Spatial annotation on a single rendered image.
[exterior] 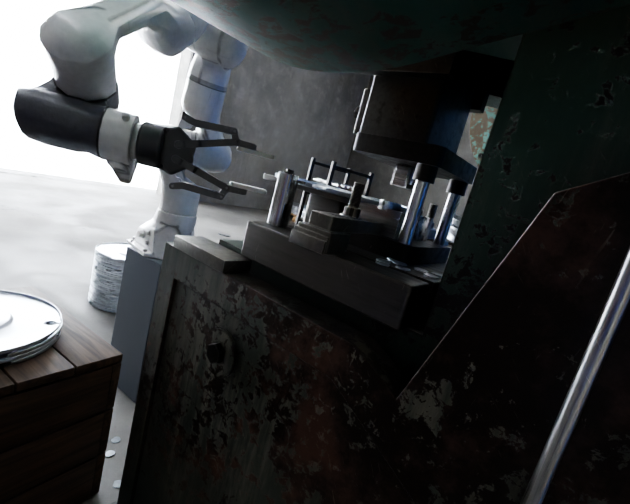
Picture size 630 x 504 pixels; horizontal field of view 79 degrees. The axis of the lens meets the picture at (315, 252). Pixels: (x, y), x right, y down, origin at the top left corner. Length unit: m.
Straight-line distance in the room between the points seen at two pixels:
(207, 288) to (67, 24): 0.44
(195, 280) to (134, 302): 0.64
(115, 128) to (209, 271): 0.28
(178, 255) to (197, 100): 0.56
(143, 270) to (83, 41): 0.70
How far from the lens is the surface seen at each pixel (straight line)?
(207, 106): 1.16
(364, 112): 0.75
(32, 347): 0.89
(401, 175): 0.71
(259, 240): 0.62
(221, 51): 1.06
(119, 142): 0.72
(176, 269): 0.72
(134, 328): 1.31
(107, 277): 1.90
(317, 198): 0.77
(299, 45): 0.43
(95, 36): 0.74
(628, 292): 0.38
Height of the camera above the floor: 0.80
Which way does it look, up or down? 11 degrees down
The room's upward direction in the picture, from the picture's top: 15 degrees clockwise
